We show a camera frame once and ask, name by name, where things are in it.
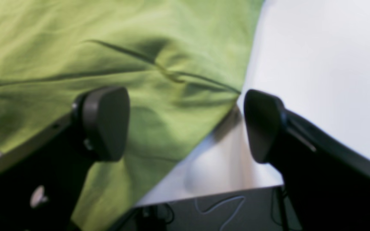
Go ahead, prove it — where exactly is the green T-shirt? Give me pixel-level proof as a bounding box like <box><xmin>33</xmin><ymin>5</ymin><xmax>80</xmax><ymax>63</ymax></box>
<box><xmin>0</xmin><ymin>0</ymin><xmax>263</xmax><ymax>231</ymax></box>

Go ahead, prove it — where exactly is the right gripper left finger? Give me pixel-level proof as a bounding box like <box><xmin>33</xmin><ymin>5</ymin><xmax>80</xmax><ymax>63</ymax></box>
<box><xmin>0</xmin><ymin>86</ymin><xmax>130</xmax><ymax>231</ymax></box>

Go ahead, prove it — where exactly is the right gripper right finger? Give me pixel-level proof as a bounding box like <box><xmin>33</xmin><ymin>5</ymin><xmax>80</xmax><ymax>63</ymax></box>
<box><xmin>244</xmin><ymin>90</ymin><xmax>370</xmax><ymax>231</ymax></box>

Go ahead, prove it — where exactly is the white cable on floor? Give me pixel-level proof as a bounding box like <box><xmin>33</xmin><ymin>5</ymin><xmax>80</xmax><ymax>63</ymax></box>
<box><xmin>194</xmin><ymin>195</ymin><xmax>246</xmax><ymax>231</ymax></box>

